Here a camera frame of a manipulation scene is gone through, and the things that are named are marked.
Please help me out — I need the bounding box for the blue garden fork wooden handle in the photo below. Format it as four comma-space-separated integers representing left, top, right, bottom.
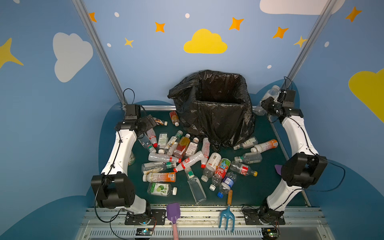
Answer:
219, 190, 235, 233

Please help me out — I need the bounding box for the clear flat white label bottle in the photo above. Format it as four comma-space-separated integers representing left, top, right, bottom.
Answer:
185, 138, 199, 157

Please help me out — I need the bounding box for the small clear white label bottle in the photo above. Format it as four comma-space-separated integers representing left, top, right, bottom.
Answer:
158, 133, 169, 149

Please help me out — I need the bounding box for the left aluminium frame post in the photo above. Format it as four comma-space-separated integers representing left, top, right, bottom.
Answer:
72, 0, 126, 105

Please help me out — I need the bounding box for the aluminium frame post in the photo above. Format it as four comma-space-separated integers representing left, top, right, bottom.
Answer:
287, 0, 338, 85
72, 0, 126, 105

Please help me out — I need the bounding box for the white bottle red cap left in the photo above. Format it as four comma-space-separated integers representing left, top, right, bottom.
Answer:
147, 128, 158, 148

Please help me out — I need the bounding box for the aluminium back frame rail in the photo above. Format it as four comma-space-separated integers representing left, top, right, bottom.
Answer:
141, 105, 177, 112

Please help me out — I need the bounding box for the white orange label bottle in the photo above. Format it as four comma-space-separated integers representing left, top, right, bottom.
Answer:
251, 139, 278, 153

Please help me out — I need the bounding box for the brown label bottle lying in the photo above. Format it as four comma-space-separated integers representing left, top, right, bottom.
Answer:
154, 118, 168, 126

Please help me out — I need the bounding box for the purple spatula pink handle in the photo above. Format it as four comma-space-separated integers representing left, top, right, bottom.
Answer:
275, 165, 283, 176

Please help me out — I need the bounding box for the white red label bottle upright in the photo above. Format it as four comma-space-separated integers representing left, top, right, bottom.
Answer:
201, 138, 211, 169

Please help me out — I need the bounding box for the lime label clear bottle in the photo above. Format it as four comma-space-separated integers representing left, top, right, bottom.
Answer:
147, 183, 178, 197

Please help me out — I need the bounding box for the red label cartoon bottle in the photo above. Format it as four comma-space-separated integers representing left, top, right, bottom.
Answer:
209, 159, 231, 191

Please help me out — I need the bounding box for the red label yellow cap bottle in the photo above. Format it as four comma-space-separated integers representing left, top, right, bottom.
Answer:
230, 162, 258, 177

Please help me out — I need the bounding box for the clear bottle green white label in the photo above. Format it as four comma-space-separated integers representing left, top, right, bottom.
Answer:
233, 137, 258, 150

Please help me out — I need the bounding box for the white red label bottle diagonal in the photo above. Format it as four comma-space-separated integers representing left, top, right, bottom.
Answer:
173, 151, 205, 173

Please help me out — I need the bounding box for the yellow drink red label bottle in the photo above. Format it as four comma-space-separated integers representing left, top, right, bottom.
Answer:
173, 134, 191, 159

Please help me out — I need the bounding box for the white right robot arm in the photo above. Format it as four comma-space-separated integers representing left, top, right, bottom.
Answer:
262, 97, 328, 212

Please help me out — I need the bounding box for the orange juice bottle white cap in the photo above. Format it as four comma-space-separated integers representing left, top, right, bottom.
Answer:
143, 172, 176, 183

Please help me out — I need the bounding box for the black bin bag bin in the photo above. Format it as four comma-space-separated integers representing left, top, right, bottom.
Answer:
168, 70, 256, 151

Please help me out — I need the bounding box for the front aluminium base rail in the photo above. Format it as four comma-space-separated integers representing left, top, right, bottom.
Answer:
76, 206, 335, 240

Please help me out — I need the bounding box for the right aluminium frame post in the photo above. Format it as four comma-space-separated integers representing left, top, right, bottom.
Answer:
287, 0, 338, 85

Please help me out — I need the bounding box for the crushed clear bottle green cap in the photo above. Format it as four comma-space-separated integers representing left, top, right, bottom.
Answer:
142, 161, 177, 175

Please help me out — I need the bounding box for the purple shovel pink handle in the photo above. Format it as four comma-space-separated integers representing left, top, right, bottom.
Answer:
167, 203, 181, 240

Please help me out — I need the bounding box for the blue cap water bottle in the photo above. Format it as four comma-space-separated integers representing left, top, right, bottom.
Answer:
217, 172, 238, 199

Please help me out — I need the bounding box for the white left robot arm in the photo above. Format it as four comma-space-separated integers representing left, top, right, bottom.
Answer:
91, 115, 156, 216

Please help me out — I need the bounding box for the white label barcode bottle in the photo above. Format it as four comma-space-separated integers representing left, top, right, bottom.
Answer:
201, 153, 222, 182

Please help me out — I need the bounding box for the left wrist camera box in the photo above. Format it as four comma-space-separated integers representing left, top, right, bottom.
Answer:
124, 104, 141, 121

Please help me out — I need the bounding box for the green white lidded can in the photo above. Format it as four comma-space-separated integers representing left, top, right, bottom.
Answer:
128, 152, 136, 166

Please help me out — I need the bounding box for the brown tea bottle back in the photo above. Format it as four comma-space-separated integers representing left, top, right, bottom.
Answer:
170, 111, 180, 127

